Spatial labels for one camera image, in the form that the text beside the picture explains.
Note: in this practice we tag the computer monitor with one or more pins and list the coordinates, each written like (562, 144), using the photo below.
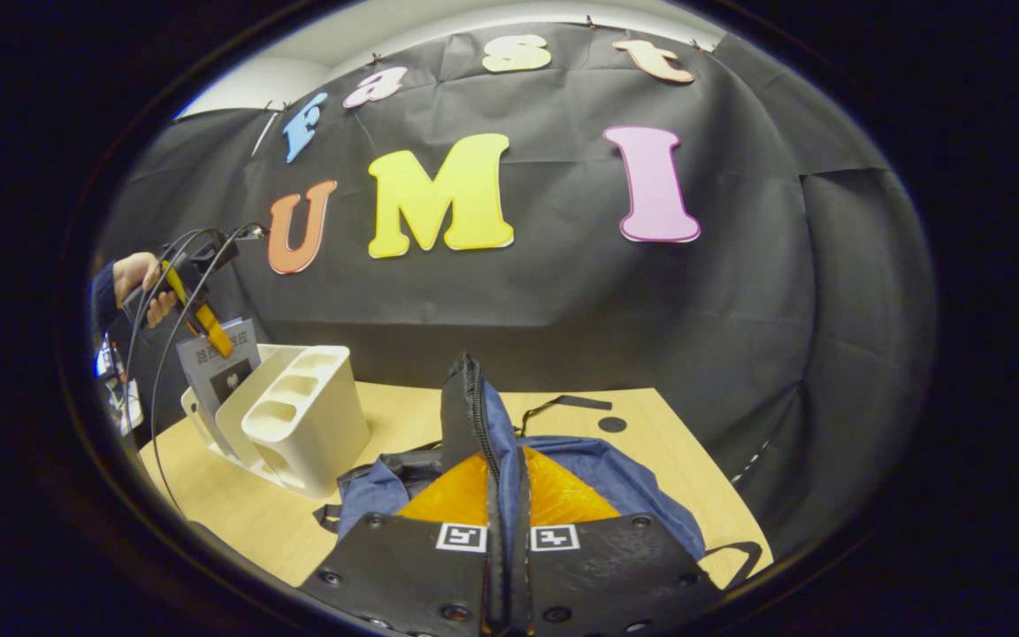
(104, 354)

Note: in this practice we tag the white bookshelf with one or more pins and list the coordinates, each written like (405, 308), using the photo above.
(306, 425)

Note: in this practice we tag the grey cover book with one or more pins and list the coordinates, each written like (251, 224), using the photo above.
(209, 372)

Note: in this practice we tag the white side table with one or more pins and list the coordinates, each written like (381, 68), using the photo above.
(125, 407)

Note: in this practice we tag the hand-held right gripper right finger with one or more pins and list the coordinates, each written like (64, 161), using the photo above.
(616, 575)

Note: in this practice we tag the blue schoolbag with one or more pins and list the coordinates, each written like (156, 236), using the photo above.
(624, 478)

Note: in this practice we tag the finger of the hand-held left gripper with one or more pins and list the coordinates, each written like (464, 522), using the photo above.
(207, 323)

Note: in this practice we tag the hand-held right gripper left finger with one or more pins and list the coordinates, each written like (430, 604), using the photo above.
(403, 575)

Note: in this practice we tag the black backdrop cloth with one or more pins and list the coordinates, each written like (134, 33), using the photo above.
(563, 301)

